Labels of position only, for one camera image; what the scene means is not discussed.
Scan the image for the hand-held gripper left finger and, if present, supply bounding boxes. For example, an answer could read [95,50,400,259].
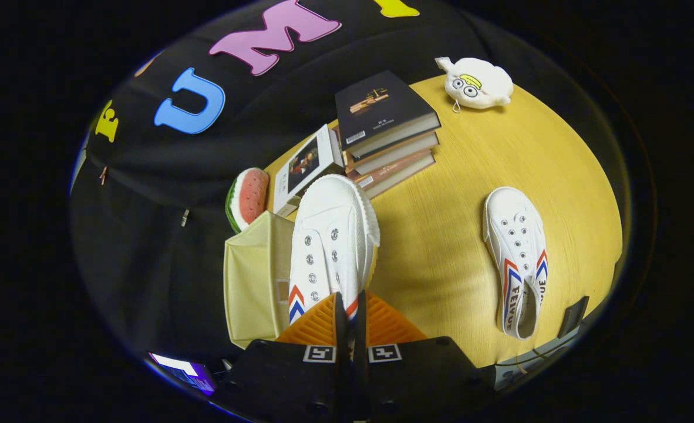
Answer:
[230,292,351,423]

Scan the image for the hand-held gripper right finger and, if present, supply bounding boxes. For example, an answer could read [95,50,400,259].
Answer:
[356,291,494,422]

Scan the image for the beige fabric storage box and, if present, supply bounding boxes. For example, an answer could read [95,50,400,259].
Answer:
[224,210,296,350]

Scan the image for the white canvas shoe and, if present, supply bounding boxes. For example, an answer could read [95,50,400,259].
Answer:
[483,187,549,341]
[288,174,381,327]

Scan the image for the lit screen device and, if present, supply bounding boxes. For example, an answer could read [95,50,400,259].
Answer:
[147,351,217,396]

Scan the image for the black flat device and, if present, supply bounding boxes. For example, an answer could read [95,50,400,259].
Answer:
[558,296,590,340]

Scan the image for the watermelon slice toy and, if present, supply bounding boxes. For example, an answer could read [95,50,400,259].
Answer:
[225,167,270,234]

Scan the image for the maroon hardcover book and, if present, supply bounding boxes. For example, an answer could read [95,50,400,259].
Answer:
[347,149,436,199]

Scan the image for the white portrait cover book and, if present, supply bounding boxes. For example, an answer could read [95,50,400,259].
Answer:
[272,124,345,218]

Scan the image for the black hardcover book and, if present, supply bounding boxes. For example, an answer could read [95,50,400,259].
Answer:
[334,70,442,159]

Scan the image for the white plush toy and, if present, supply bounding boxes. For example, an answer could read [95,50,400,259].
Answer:
[434,56,514,113]

